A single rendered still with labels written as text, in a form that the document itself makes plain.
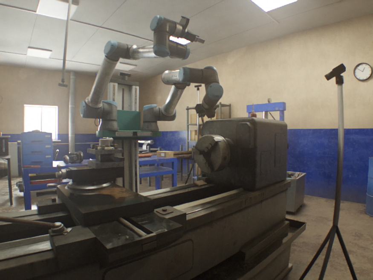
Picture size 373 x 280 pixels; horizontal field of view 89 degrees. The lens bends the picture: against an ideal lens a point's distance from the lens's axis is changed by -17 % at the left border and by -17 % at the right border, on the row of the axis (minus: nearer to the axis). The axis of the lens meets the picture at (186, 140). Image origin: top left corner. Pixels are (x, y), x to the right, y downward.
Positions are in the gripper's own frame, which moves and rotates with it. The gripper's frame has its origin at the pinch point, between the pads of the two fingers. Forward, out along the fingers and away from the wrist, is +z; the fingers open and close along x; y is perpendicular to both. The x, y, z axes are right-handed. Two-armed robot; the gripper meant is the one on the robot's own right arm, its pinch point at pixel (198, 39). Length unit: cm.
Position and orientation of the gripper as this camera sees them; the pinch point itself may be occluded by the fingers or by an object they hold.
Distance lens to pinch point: 148.6
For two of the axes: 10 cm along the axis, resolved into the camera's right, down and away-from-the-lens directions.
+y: -4.4, 7.4, 5.1
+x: 5.0, 6.7, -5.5
